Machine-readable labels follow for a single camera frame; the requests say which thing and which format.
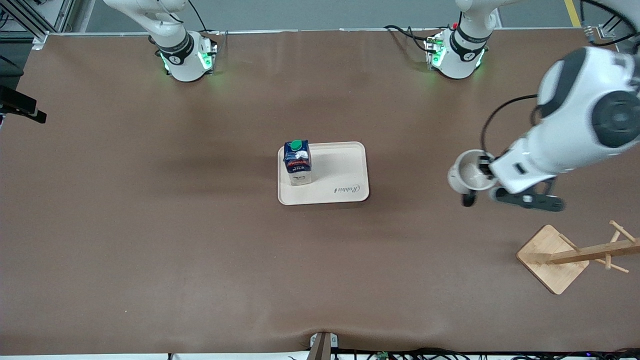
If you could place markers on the wooden cup rack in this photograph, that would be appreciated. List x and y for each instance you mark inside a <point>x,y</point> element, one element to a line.
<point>550,250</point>

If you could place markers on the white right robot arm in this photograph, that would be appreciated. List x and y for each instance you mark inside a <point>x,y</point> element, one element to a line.
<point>185,65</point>

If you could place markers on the white cup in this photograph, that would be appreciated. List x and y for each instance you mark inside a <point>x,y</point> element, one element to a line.
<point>467,172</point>

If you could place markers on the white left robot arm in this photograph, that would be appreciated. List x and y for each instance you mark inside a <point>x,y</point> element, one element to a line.
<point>590,115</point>

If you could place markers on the metal table edge bracket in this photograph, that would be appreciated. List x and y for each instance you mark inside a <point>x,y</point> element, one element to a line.
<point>322,347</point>

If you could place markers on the black clamp device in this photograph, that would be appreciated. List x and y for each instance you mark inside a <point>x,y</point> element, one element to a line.
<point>20,105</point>

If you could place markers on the aluminium frame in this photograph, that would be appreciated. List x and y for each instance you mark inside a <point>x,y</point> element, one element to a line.
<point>30,20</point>

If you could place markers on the white rectangular rabbit tray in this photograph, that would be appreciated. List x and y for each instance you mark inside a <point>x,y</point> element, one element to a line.
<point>340,170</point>

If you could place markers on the blue milk carton green cap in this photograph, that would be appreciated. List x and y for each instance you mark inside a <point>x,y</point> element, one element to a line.
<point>297,167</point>

